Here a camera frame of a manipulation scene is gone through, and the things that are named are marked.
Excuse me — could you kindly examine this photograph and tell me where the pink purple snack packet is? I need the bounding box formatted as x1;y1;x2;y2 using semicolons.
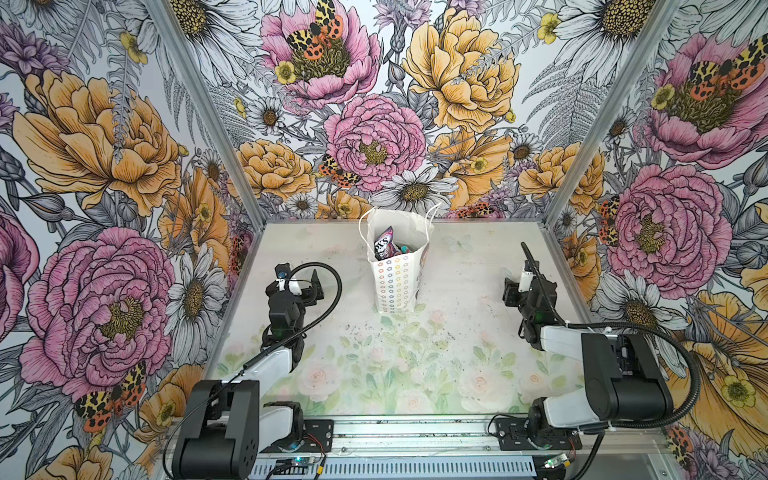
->
373;226;403;260

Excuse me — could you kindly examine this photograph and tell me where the green circuit board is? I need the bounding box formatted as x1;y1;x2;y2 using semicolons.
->
273;457;315;475
542;453;571;469

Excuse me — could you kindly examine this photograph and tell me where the aluminium front rail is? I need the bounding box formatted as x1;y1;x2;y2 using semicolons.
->
249;414;681;479

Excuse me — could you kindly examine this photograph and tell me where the green circuit board right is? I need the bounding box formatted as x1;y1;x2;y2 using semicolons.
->
542;453;571;469

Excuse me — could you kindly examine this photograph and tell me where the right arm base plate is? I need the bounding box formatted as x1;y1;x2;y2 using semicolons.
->
487;414;582;451

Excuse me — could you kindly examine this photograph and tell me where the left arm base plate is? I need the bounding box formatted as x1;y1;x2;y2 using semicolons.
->
262;419;335;454

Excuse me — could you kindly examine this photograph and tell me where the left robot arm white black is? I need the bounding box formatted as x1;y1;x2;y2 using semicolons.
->
162;276;324;479

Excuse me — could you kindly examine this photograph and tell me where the left black cable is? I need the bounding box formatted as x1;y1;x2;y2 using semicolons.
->
161;262;344;480

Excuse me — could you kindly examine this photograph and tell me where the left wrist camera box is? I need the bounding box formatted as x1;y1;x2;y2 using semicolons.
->
274;263;301;293

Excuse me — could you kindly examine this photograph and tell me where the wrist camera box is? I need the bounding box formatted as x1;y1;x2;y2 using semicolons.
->
274;263;301;293
518;270;536;294

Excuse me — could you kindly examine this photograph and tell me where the white patterned paper bag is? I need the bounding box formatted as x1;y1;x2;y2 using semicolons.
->
358;205;439;315

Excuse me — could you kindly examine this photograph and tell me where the right black corrugated cable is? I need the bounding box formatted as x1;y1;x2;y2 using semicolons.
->
520;241;702;430

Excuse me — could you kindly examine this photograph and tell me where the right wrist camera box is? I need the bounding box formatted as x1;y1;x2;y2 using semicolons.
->
518;270;536;294

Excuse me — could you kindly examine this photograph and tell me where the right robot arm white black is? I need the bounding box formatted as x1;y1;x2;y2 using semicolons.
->
502;278;674;446

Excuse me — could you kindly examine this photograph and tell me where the green circuit board left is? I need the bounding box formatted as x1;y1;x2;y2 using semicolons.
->
273;457;315;475

